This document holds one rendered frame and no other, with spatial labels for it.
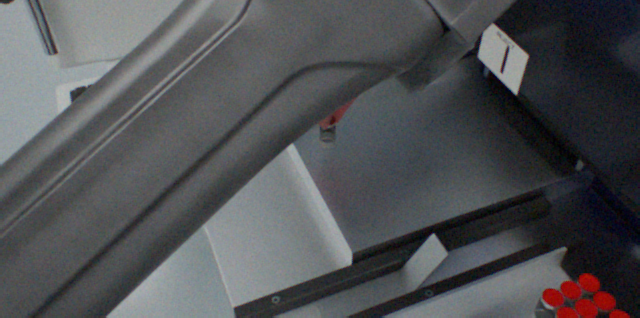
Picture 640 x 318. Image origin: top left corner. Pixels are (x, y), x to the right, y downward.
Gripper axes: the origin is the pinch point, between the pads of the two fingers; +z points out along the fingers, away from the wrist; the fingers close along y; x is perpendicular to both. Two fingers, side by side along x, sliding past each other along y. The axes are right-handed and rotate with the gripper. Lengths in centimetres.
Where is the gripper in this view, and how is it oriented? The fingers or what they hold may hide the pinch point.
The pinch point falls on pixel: (328, 119)
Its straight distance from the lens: 80.8
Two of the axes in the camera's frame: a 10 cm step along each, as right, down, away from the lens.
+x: -6.3, -5.6, 5.4
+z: 0.0, 7.0, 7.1
